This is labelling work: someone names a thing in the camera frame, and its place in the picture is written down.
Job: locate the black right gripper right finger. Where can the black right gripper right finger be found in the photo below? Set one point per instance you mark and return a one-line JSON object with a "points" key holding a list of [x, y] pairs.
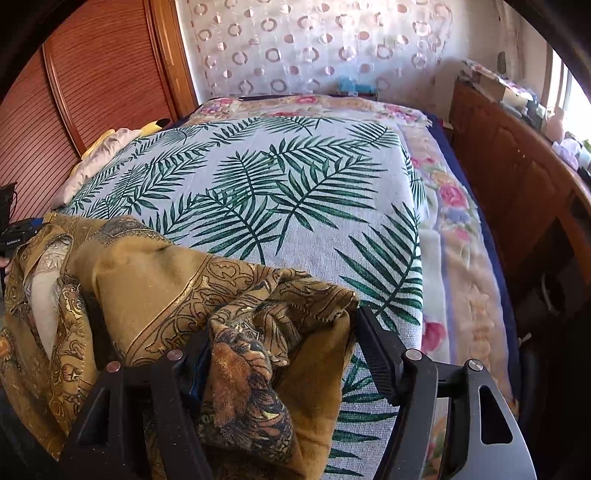
{"points": [[482, 439]]}

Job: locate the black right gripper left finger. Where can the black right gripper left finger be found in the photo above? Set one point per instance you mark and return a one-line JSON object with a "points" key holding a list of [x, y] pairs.
{"points": [[108, 439]]}

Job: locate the mustard patterned scarf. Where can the mustard patterned scarf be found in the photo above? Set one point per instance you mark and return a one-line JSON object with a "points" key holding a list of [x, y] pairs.
{"points": [[83, 292]]}

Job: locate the floral quilt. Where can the floral quilt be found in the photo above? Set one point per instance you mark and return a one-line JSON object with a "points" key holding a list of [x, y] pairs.
{"points": [[466, 308]]}

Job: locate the beige pillow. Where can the beige pillow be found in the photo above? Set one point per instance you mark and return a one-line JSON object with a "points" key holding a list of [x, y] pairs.
{"points": [[94, 159]]}

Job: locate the yellow plush toy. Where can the yellow plush toy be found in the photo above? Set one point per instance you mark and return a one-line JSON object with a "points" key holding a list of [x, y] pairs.
{"points": [[146, 130]]}

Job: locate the wooden sliding wardrobe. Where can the wooden sliding wardrobe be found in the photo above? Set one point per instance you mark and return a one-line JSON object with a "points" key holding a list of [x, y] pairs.
{"points": [[109, 64]]}

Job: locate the palm leaf bed sheet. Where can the palm leaf bed sheet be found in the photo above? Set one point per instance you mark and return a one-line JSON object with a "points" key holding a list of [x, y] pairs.
{"points": [[335, 196]]}

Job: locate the long wooden cabinet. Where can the long wooden cabinet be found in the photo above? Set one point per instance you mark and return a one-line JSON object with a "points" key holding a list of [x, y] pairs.
{"points": [[537, 208]]}

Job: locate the circle pattern sheer curtain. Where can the circle pattern sheer curtain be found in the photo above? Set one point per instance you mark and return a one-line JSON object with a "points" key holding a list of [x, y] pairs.
{"points": [[256, 48]]}

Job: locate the pink bottle on cabinet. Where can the pink bottle on cabinet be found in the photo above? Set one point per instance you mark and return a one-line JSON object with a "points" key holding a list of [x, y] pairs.
{"points": [[554, 129]]}

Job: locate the cardboard box on cabinet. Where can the cardboard box on cabinet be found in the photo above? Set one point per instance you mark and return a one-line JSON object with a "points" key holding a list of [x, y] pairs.
{"points": [[494, 87]]}

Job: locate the blue tissue box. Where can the blue tissue box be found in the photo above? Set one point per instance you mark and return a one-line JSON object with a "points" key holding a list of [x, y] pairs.
{"points": [[350, 87]]}

